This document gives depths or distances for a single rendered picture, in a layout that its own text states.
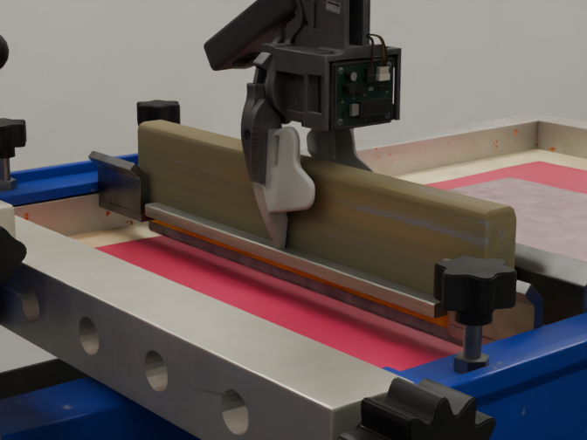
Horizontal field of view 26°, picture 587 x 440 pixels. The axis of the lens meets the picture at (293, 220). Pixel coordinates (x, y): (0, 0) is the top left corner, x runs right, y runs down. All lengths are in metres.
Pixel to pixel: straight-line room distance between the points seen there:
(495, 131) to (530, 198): 0.21
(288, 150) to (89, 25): 2.26
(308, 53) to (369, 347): 0.20
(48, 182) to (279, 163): 0.30
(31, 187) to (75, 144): 2.03
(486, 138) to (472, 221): 0.67
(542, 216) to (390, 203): 0.38
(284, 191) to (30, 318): 0.23
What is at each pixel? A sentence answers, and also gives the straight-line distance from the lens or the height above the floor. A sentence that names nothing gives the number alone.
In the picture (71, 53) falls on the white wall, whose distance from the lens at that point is 3.13.
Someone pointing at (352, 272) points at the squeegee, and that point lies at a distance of 0.89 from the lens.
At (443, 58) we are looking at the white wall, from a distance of 3.92.
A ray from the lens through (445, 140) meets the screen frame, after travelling 1.43.
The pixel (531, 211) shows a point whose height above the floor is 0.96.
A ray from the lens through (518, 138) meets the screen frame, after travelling 1.52.
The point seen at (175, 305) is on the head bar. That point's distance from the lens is 0.68.
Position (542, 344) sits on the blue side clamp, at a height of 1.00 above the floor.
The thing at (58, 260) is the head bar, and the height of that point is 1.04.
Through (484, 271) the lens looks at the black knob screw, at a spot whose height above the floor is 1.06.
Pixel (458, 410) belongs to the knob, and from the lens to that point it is 0.54.
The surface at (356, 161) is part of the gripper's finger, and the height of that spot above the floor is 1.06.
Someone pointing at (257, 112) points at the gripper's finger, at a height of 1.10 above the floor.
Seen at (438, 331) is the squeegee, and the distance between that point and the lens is 0.86.
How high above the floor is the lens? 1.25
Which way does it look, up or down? 15 degrees down
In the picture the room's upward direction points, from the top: straight up
